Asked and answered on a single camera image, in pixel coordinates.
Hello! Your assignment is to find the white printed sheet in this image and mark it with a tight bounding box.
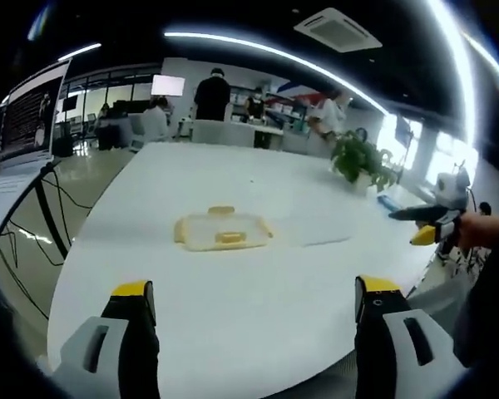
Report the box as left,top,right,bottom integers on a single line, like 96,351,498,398
0,165,41,237

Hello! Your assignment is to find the clear container with yellow plastic buckle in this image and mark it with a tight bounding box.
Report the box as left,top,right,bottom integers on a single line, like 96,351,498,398
173,205,275,253

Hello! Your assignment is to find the short ceiling light strip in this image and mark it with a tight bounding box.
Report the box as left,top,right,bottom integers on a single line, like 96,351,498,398
57,41,103,63

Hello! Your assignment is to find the potted green plant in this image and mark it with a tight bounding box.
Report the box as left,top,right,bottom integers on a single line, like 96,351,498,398
329,129,399,195

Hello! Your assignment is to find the white glowing screen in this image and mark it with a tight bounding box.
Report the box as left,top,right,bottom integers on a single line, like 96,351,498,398
150,74,185,99

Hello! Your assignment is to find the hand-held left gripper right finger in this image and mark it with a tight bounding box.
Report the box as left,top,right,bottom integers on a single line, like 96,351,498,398
354,273,469,399

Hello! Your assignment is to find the long ceiling light strip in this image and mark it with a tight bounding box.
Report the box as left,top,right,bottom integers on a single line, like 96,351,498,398
163,31,393,118

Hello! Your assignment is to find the laptop with dark screen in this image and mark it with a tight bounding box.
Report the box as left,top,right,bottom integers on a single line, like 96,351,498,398
0,57,74,168

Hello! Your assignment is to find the bright curved ceiling light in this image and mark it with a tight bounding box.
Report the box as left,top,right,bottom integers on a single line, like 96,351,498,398
426,0,480,146

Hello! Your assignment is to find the blue flat object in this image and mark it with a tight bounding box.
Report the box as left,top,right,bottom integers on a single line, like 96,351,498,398
376,194,402,214

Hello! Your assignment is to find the black bag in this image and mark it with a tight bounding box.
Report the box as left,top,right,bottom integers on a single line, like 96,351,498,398
51,134,75,159

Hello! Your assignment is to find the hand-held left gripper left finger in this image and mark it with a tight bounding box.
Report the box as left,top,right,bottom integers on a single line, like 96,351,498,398
52,280,161,399

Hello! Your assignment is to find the ceiling air conditioner vent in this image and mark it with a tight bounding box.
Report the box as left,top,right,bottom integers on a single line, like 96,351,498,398
293,7,384,54

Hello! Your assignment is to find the person's right hand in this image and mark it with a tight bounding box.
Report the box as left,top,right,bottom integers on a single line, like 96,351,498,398
457,211,499,253

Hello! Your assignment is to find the black folding stand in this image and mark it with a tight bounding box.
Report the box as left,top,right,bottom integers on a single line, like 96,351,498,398
0,160,72,261

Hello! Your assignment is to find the black cable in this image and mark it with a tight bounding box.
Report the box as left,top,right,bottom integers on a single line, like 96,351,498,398
0,165,93,300

